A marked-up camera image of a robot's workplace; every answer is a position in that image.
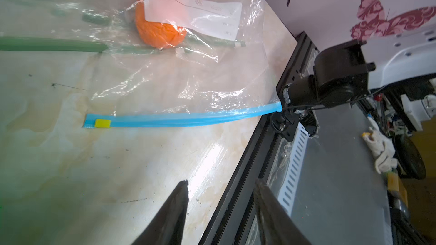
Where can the white slotted cable duct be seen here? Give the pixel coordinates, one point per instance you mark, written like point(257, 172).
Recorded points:
point(294, 156)

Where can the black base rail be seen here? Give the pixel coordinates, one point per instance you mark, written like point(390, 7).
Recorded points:
point(233, 218)

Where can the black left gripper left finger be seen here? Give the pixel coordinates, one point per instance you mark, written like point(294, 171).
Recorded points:
point(167, 226)

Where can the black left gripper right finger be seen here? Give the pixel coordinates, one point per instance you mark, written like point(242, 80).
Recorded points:
point(275, 226)

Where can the white rag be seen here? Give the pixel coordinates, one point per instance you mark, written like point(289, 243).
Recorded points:
point(381, 147)

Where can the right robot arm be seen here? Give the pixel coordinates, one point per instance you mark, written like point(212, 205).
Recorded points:
point(353, 70)

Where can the clear blue-zip bag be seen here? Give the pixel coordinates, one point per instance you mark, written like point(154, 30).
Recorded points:
point(219, 73)

